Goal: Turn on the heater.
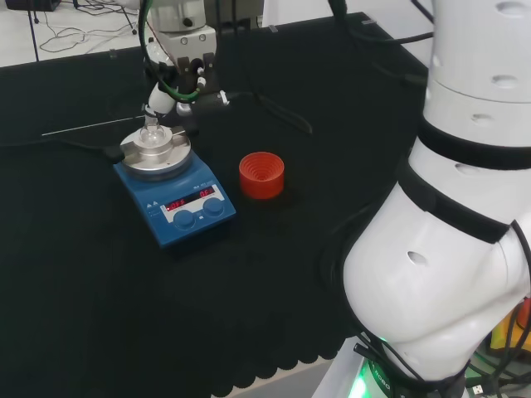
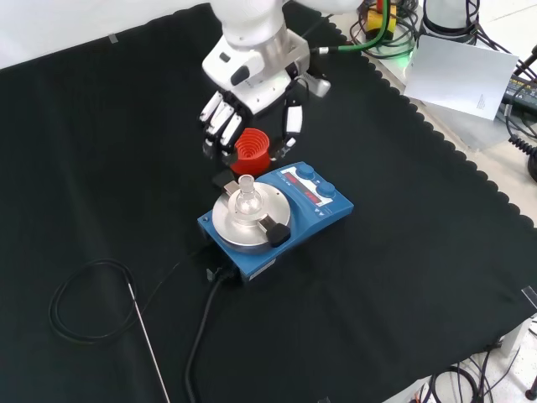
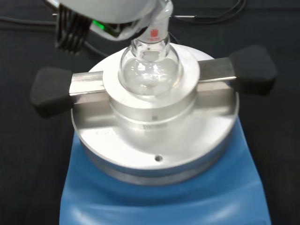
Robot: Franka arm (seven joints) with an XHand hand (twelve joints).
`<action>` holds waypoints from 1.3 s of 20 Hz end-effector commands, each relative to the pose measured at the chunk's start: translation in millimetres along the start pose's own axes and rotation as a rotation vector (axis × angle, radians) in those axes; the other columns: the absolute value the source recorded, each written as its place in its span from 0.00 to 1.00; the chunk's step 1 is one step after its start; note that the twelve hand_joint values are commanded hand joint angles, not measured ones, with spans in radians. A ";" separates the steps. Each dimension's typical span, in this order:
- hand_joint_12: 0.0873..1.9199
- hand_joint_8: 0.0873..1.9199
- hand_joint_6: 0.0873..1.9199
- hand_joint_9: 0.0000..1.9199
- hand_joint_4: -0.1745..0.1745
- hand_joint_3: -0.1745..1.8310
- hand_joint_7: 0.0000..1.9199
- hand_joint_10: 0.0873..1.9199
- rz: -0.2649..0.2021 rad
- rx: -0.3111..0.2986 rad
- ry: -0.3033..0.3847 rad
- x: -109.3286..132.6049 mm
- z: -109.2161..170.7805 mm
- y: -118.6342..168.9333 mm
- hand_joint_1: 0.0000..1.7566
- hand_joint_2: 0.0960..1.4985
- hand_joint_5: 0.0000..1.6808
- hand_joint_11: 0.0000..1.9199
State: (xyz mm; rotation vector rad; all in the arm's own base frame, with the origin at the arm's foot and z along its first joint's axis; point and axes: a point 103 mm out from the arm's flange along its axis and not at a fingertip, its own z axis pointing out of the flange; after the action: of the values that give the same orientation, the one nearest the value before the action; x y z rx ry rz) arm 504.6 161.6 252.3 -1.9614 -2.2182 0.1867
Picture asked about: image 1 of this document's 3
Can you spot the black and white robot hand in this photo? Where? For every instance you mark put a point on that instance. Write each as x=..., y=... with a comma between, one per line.
x=195, y=62

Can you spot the heater with blue base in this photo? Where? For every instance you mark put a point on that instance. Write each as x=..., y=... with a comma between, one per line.
x=182, y=199

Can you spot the thin black tripod leg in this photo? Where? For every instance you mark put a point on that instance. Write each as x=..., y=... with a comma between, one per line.
x=36, y=29
x=130, y=18

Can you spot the small metal cloth clip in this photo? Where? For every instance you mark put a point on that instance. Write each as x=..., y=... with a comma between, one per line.
x=113, y=53
x=272, y=28

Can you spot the clear round-bottom glass flask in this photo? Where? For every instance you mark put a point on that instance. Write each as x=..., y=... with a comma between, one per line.
x=151, y=133

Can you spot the thin clear glass rod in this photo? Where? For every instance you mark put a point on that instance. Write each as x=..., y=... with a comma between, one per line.
x=91, y=126

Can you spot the red ribbed round holder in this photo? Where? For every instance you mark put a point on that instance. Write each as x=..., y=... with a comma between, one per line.
x=261, y=176

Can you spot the black bench cloth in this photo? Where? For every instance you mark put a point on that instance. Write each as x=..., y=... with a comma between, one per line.
x=124, y=311

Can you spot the yellow stop button box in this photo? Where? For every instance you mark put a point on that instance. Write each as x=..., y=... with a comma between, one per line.
x=504, y=331

